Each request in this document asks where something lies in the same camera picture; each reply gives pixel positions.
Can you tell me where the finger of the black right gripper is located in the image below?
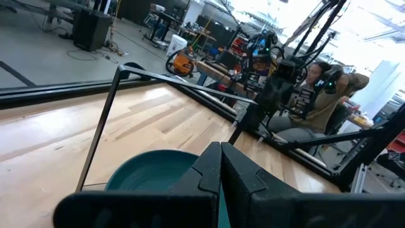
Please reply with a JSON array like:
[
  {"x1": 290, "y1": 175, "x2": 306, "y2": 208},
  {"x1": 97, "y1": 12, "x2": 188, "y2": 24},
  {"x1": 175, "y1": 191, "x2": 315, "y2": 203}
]
[
  {"x1": 278, "y1": 79, "x2": 294, "y2": 111},
  {"x1": 264, "y1": 78, "x2": 279, "y2": 111}
]

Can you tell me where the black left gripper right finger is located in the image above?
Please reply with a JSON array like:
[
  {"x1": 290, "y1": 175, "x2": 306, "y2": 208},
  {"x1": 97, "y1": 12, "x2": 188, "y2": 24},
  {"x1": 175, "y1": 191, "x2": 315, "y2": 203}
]
[{"x1": 221, "y1": 142, "x2": 405, "y2": 228}]

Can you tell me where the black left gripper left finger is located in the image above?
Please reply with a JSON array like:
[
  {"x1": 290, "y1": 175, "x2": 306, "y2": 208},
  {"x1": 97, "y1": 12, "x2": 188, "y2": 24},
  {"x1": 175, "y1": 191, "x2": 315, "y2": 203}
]
[{"x1": 53, "y1": 141, "x2": 222, "y2": 228}]

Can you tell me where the dark teal plate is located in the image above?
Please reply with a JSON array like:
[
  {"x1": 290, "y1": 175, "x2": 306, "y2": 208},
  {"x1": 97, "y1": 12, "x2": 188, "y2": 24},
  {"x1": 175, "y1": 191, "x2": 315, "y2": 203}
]
[{"x1": 104, "y1": 149, "x2": 231, "y2": 228}]

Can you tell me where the person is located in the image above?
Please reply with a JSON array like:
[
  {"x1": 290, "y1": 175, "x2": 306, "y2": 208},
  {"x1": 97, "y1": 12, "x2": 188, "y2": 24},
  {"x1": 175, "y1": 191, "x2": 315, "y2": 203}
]
[{"x1": 268, "y1": 61, "x2": 370, "y2": 143}]

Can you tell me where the wooden workbench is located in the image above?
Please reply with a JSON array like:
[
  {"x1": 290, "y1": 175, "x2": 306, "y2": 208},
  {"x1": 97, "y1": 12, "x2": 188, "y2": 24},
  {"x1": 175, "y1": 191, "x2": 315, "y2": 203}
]
[{"x1": 196, "y1": 60, "x2": 254, "y2": 96}]

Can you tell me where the orange shop vacuum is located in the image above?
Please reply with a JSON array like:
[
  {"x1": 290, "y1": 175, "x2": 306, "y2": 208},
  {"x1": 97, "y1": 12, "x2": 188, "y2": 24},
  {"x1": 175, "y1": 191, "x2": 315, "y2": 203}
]
[{"x1": 165, "y1": 47, "x2": 196, "y2": 77}]

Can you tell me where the white bin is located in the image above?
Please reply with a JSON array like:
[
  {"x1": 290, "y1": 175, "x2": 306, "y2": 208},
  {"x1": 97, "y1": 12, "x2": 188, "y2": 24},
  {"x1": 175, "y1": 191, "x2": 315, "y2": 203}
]
[{"x1": 166, "y1": 34, "x2": 188, "y2": 57}]

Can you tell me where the black cabinet box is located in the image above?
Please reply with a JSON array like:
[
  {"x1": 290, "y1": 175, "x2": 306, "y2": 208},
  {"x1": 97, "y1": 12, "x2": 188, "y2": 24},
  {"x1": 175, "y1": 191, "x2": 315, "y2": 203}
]
[{"x1": 72, "y1": 8, "x2": 113, "y2": 52}]

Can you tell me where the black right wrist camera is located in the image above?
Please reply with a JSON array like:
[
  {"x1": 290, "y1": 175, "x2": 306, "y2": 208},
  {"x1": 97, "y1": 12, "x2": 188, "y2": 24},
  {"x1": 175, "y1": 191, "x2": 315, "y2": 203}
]
[{"x1": 274, "y1": 59, "x2": 298, "y2": 80}]

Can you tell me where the black wire dish rack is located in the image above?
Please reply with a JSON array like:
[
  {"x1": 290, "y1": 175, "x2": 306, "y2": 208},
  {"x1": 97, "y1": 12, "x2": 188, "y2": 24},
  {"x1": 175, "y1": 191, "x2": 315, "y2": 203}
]
[{"x1": 75, "y1": 64, "x2": 258, "y2": 193}]

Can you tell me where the black aluminium table frame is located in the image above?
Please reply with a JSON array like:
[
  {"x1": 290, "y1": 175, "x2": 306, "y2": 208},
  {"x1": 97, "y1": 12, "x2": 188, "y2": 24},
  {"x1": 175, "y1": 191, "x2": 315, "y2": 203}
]
[{"x1": 0, "y1": 0, "x2": 405, "y2": 194}]

